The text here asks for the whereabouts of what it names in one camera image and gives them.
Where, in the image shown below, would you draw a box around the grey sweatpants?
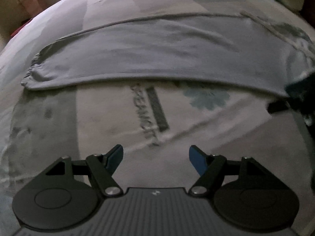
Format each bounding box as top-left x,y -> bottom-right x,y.
22,12 -> 314,96

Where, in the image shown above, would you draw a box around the patterned grey bed sheet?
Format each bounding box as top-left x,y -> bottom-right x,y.
1,0 -> 314,235

